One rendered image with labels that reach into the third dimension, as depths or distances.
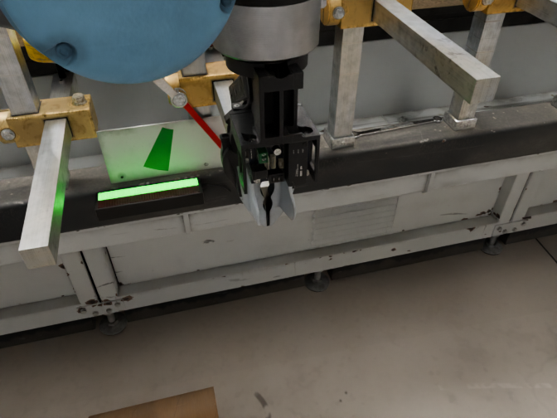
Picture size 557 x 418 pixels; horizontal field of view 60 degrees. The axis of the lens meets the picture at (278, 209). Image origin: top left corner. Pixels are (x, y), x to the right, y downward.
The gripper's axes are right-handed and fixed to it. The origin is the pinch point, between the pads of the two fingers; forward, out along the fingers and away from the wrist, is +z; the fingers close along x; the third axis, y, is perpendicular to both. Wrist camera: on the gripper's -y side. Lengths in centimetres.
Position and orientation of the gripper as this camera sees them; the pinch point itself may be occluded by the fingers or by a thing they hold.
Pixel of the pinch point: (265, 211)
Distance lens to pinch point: 55.1
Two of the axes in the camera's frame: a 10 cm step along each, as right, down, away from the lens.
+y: 2.5, 6.2, -7.5
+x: 9.7, -1.6, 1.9
